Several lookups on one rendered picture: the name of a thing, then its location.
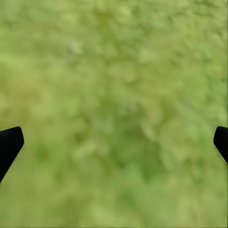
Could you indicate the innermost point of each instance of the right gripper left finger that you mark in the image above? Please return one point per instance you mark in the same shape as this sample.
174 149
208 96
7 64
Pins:
11 142

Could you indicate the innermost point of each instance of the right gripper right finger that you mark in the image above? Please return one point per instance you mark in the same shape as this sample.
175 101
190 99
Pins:
221 141

